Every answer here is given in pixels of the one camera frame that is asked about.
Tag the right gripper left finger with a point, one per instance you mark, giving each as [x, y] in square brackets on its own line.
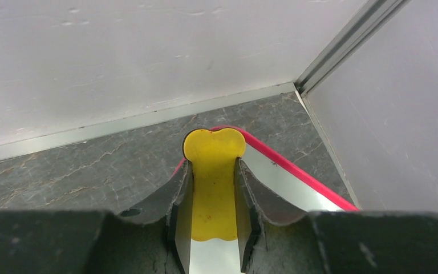
[153, 236]

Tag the pink framed whiteboard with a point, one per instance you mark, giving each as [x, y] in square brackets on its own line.
[283, 178]

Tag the yellow whiteboard eraser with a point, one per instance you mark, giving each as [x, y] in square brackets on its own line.
[213, 156]

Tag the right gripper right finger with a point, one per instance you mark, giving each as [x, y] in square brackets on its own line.
[274, 236]

